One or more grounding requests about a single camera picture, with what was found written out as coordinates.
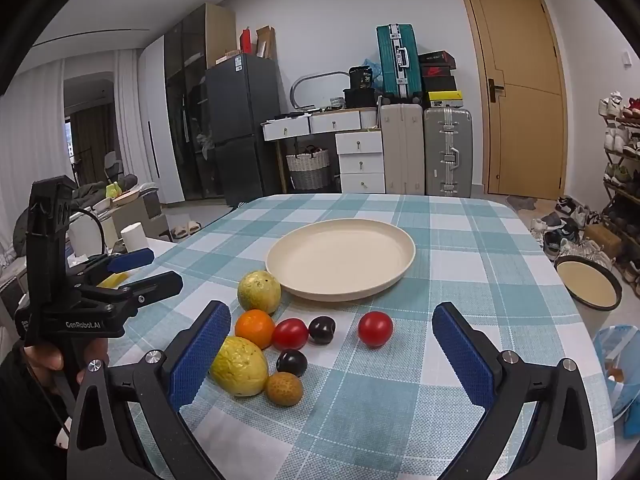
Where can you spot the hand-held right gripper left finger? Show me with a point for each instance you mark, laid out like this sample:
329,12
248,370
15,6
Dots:
200,355

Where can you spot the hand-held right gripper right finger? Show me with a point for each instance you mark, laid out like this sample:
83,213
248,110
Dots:
465,360

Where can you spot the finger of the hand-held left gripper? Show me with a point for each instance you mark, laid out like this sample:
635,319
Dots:
131,260
155,286

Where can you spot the orange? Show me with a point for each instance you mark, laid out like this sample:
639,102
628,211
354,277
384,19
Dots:
254,329

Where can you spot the green-yellow round fruit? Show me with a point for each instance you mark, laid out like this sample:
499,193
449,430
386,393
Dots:
257,292

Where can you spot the red tomato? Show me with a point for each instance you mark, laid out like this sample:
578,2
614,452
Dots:
375,329
290,334

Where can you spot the cream round plate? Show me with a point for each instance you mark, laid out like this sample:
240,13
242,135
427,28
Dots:
340,260

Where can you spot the person's left forearm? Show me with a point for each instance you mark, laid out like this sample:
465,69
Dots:
25,425

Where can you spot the person's left hand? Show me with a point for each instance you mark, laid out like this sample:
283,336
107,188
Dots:
42,360

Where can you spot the white paper roll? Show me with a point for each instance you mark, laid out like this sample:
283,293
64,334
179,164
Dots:
135,237

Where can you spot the large yellow fruit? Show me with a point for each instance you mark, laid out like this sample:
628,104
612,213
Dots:
238,366

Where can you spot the beige slipper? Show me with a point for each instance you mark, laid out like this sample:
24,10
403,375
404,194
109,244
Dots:
180,232
194,227

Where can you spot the teal checkered tablecloth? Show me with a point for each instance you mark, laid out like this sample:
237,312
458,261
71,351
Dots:
400,410

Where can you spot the small brown fruit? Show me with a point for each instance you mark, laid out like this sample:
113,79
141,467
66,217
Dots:
283,389

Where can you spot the dark plum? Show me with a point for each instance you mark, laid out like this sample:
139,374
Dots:
292,362
321,330

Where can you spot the white wardrobe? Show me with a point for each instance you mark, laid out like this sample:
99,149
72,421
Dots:
160,125

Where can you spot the white curtain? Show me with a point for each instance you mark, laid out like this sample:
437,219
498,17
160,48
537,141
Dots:
127,120

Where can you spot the round black basin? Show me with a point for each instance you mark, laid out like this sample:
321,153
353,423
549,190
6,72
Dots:
587,282

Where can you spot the light blue plastic bag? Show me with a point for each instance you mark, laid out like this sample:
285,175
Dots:
620,360

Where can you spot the scattered pile of shoes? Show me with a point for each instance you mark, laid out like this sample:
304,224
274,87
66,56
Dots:
560,235

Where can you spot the dark glass cabinet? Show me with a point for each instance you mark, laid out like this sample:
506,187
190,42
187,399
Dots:
185,110

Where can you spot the grey doormat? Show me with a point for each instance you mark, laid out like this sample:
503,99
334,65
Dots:
522,202

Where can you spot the dark grey refrigerator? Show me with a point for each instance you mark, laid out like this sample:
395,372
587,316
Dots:
240,125

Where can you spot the brown cardboard box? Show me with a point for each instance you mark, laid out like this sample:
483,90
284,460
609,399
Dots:
602,240

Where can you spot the wicker basket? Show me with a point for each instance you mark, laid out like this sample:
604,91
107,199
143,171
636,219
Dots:
307,167

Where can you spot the silver suitcase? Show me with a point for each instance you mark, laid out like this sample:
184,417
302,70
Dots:
447,152

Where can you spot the beige suitcase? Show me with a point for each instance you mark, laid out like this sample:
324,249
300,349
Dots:
402,150

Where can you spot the wooden shoe rack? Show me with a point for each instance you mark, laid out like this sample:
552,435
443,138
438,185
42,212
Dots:
612,195

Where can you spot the white drawer desk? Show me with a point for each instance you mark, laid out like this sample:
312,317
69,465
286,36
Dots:
350,150

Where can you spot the tall cardboard box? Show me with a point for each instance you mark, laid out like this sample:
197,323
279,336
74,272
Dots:
265,42

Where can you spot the yellow black shoe box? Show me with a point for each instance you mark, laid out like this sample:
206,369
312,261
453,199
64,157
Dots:
442,98

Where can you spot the shoe rack with shoes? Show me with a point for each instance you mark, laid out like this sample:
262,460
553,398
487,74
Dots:
617,140

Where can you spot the wooden door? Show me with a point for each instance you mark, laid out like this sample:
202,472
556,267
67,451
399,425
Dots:
520,90

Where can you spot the black crate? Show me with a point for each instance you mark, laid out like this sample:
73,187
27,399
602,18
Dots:
360,98

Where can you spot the red black shoe box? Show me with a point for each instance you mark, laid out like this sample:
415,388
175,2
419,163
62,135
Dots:
439,72

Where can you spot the black printed bag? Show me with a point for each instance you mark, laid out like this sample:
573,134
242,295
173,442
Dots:
362,79

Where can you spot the teal suitcase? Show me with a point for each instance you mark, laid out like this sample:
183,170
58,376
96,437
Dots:
397,60

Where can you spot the oval metal frame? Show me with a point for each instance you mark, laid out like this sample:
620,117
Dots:
300,82

